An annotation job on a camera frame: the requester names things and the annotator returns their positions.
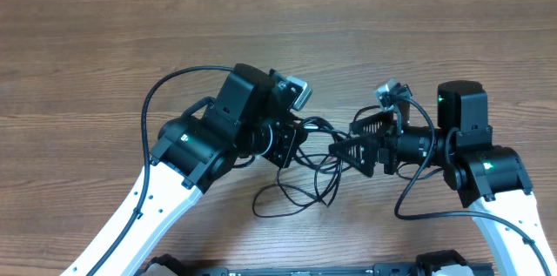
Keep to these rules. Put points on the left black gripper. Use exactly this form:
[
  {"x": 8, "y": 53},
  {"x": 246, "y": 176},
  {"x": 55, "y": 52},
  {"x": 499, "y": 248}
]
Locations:
[{"x": 291, "y": 135}]

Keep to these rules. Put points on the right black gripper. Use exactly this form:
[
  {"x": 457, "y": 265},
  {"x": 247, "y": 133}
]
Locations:
[{"x": 369, "y": 144}]

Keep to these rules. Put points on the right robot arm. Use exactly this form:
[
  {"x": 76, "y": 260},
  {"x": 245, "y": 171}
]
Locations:
[{"x": 491, "y": 180}]

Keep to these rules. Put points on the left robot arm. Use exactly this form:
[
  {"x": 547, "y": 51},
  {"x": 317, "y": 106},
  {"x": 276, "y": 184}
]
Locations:
[{"x": 253, "y": 116}]

